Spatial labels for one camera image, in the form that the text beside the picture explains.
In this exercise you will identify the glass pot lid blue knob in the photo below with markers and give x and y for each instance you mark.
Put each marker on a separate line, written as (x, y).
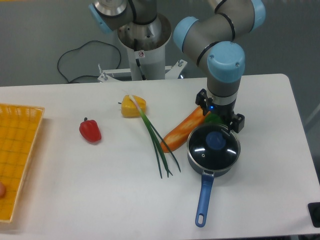
(212, 148)

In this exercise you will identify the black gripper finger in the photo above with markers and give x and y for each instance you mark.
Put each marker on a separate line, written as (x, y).
(236, 123)
(205, 102)

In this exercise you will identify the green spring onion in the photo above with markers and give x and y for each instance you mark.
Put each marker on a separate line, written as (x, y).
(156, 139)

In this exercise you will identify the yellow toy bell pepper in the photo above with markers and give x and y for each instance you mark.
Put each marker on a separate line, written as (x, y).
(129, 109)

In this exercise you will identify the red toy bell pepper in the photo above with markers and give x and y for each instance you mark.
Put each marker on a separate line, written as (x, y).
(90, 131)

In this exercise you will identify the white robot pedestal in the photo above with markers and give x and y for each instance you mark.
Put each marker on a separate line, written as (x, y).
(145, 46)

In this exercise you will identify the white metal base frame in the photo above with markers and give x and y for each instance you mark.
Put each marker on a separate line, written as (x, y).
(171, 72)

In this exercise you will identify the yellow woven basket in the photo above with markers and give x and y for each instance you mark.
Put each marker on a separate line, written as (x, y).
(19, 126)

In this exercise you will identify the saucepan with blue handle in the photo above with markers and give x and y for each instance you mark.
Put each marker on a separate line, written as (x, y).
(207, 180)

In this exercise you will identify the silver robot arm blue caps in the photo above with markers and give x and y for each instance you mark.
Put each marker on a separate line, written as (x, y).
(209, 44)

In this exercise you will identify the green toy bell pepper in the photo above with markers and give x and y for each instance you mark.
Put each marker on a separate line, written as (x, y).
(213, 118)

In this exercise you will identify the orange toy baguette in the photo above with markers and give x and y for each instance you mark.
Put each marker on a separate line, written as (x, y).
(179, 135)

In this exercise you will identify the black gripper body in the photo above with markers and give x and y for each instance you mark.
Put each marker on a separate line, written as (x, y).
(224, 111)

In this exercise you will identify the black corner device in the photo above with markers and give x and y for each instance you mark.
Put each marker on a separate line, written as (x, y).
(314, 212)

